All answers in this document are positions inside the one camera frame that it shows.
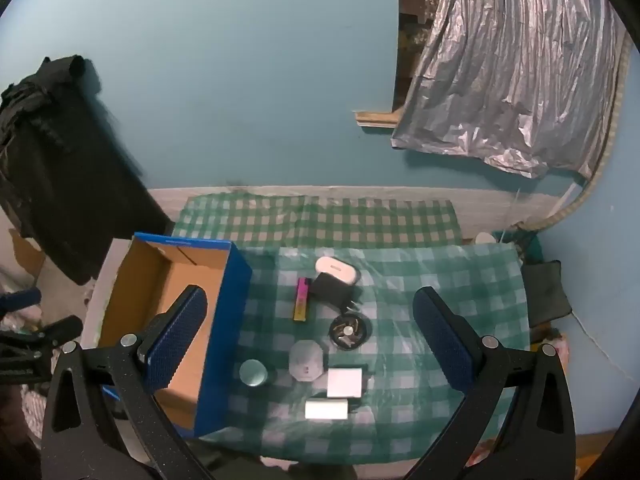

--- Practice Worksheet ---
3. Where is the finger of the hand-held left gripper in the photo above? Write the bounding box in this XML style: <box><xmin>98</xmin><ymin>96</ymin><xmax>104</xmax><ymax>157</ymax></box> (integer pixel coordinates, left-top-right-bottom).
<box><xmin>31</xmin><ymin>316</ymin><xmax>83</xmax><ymax>348</ymax></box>
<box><xmin>0</xmin><ymin>287</ymin><xmax>42</xmax><ymax>313</ymax></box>

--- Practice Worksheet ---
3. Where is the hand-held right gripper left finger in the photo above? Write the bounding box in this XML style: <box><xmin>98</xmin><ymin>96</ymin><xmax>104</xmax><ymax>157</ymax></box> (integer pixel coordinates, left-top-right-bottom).
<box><xmin>42</xmin><ymin>284</ymin><xmax>221</xmax><ymax>480</ymax></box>

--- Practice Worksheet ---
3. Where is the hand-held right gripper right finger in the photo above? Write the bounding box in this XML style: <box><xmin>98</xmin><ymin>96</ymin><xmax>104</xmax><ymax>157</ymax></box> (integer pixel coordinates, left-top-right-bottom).
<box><xmin>405</xmin><ymin>286</ymin><xmax>576</xmax><ymax>480</ymax></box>

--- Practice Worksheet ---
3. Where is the blue cardboard box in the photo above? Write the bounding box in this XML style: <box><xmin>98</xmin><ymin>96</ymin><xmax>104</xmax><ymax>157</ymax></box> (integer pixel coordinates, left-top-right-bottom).
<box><xmin>97</xmin><ymin>232</ymin><xmax>253</xmax><ymax>438</ymax></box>

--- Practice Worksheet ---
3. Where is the round teal tin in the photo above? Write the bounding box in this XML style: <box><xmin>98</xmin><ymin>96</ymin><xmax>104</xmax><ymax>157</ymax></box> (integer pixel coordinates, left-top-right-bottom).
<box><xmin>238</xmin><ymin>360</ymin><xmax>269</xmax><ymax>388</ymax></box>

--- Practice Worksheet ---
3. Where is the white cube charger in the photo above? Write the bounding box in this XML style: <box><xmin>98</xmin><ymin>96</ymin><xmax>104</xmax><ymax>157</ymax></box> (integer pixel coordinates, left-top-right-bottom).
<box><xmin>327</xmin><ymin>368</ymin><xmax>363</xmax><ymax>398</ymax></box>

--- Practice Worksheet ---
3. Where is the pink and yellow lighter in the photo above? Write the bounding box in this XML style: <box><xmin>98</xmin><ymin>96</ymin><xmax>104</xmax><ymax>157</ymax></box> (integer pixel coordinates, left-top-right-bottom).
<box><xmin>292</xmin><ymin>276</ymin><xmax>312</xmax><ymax>322</ymax></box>

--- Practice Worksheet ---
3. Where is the white earbud case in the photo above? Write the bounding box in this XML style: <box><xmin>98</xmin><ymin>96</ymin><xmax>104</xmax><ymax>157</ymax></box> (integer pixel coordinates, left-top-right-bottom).
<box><xmin>315</xmin><ymin>256</ymin><xmax>362</xmax><ymax>283</ymax></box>

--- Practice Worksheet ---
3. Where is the long white charger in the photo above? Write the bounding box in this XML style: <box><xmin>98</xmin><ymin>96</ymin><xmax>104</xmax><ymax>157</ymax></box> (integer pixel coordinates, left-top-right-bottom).
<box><xmin>304</xmin><ymin>399</ymin><xmax>349</xmax><ymax>420</ymax></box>

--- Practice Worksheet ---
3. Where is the light green checked tablecloth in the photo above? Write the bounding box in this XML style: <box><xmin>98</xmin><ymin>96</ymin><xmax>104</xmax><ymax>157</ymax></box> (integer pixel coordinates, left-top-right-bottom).
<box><xmin>200</xmin><ymin>242</ymin><xmax>531</xmax><ymax>466</ymax></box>

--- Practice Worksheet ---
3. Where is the dark cushion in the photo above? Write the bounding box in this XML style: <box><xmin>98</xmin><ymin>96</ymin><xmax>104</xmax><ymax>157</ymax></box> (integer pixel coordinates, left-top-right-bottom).
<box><xmin>520</xmin><ymin>260</ymin><xmax>573</xmax><ymax>328</ymax></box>

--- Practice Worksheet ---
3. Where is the pink plastic bag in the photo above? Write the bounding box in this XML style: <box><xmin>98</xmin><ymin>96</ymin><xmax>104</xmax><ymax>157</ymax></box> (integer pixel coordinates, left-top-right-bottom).
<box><xmin>542</xmin><ymin>337</ymin><xmax>568</xmax><ymax>371</ymax></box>

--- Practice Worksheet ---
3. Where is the black hanging garment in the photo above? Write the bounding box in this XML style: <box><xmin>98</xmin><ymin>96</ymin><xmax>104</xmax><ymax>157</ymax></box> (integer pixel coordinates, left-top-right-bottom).
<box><xmin>0</xmin><ymin>53</ymin><xmax>176</xmax><ymax>286</ymax></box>

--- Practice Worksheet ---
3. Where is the wooden ledge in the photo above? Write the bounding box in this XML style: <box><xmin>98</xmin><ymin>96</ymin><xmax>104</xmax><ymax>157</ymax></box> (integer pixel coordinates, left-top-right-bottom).
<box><xmin>354</xmin><ymin>108</ymin><xmax>401</xmax><ymax>131</ymax></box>

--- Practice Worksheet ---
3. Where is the silver foil curtain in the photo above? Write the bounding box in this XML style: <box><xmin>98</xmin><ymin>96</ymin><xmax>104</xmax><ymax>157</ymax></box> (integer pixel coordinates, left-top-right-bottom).
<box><xmin>391</xmin><ymin>0</ymin><xmax>631</xmax><ymax>181</ymax></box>

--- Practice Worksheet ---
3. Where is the window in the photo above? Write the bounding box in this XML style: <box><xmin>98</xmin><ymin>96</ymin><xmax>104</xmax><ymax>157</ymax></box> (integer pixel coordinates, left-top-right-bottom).
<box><xmin>392</xmin><ymin>0</ymin><xmax>446</xmax><ymax>111</ymax></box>

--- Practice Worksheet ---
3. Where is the white wall cable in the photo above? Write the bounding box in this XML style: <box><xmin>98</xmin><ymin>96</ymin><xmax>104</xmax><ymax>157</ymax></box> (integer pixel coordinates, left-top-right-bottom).
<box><xmin>570</xmin><ymin>310</ymin><xmax>637</xmax><ymax>383</ymax></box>

